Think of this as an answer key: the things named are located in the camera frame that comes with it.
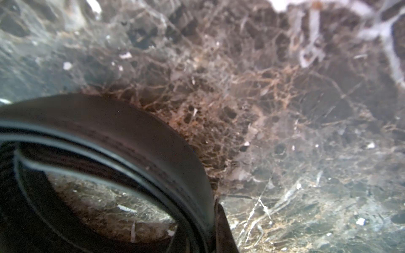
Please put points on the black belt long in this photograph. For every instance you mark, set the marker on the black belt long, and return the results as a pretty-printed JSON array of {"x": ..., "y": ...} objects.
[{"x": 106, "y": 141}]

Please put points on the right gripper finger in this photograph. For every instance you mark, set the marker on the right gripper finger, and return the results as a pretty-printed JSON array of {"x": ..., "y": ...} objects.
[{"x": 225, "y": 242}]

